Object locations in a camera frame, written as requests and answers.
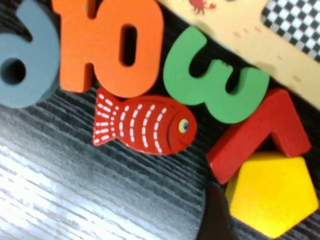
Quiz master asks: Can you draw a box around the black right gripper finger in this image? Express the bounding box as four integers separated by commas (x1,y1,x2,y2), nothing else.
199,184,238,240

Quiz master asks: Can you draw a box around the yellow pentagon piece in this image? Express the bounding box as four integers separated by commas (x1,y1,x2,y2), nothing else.
224,151,320,239

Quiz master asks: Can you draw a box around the colourful wooden puzzle board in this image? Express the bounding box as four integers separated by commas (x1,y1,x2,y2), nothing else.
158,0,320,110

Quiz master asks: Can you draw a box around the red number seven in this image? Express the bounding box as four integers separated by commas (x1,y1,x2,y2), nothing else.
206,88,313,186

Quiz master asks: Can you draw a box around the red wooden fish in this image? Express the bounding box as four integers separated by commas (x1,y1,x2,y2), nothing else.
91,86,198,156

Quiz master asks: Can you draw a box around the green number three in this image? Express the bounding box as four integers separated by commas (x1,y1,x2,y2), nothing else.
162,26,271,125

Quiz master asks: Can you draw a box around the orange number ten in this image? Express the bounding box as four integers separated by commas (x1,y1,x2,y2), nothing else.
52,0,165,99

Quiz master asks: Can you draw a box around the blue-grey number nine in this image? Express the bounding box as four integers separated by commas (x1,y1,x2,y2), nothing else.
0,0,60,109

